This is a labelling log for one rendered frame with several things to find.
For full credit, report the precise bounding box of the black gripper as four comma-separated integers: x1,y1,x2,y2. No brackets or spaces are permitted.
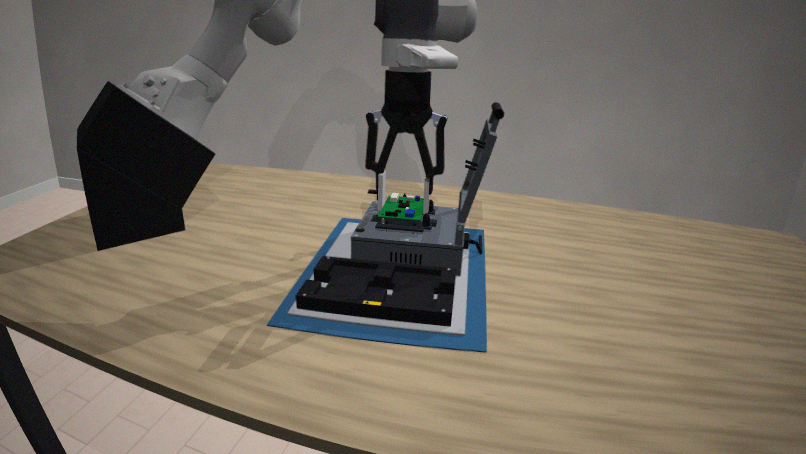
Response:
365,70,447,214

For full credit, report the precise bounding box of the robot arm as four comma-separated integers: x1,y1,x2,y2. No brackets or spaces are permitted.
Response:
116,0,478,140

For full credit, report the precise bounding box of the green circuit board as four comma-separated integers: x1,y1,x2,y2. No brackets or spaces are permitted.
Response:
378,193,424,221

